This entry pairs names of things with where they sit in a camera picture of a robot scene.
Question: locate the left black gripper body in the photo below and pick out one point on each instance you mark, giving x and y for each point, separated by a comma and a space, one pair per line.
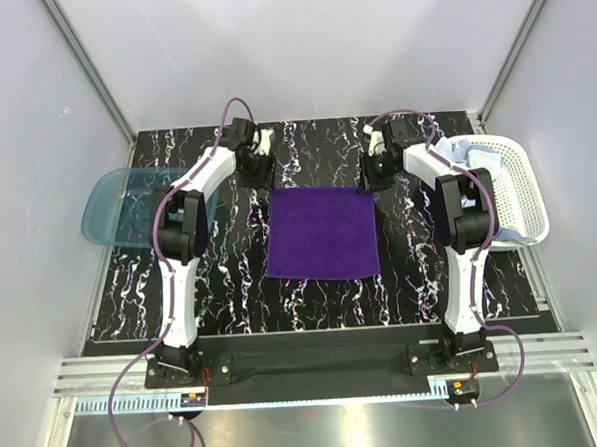
258, 171

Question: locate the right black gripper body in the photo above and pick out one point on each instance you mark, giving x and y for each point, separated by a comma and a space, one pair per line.
377, 169

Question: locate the purple towel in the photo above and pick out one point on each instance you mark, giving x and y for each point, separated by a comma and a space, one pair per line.
322, 233

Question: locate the light blue towel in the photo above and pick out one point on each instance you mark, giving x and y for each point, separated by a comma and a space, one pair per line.
475, 159

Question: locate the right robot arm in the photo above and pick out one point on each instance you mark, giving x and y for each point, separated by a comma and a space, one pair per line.
463, 210

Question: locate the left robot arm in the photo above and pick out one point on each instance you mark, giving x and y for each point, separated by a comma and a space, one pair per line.
180, 219

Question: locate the teal translucent tray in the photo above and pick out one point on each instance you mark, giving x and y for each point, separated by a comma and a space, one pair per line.
118, 211

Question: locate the white plastic basket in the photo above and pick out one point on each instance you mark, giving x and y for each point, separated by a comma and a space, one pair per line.
517, 187

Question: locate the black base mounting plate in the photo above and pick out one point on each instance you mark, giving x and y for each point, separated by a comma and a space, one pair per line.
306, 367

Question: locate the left connector board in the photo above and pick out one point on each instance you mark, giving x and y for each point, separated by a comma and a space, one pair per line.
193, 399

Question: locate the connector board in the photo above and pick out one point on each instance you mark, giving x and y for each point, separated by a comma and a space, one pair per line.
466, 388
193, 399

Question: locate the right connector board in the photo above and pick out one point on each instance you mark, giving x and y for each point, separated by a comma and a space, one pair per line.
466, 388

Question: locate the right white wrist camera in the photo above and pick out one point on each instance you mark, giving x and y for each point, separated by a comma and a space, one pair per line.
375, 141

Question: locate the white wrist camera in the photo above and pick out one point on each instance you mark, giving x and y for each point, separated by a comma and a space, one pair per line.
263, 141
375, 141

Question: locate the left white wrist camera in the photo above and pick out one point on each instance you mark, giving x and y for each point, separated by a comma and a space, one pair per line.
263, 141

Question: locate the left aluminium corner post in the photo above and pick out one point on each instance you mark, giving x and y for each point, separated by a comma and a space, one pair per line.
78, 51

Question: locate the aluminium corner post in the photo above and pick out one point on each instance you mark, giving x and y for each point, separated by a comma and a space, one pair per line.
526, 28
78, 51

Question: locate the right aluminium corner post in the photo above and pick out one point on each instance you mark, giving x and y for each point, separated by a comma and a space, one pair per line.
526, 28

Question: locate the aluminium rail frame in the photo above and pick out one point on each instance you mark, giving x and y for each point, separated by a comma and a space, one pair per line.
537, 391

